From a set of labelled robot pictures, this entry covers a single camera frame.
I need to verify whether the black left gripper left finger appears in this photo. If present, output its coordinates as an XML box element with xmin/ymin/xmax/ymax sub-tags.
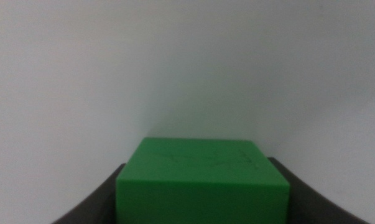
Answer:
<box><xmin>52</xmin><ymin>162</ymin><xmax>126</xmax><ymax>224</ymax></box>

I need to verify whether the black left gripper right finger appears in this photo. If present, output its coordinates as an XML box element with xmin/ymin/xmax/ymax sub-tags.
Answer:
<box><xmin>267</xmin><ymin>157</ymin><xmax>371</xmax><ymax>224</ymax></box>

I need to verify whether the green cube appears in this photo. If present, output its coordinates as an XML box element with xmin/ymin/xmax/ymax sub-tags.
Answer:
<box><xmin>114</xmin><ymin>136</ymin><xmax>291</xmax><ymax>224</ymax></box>

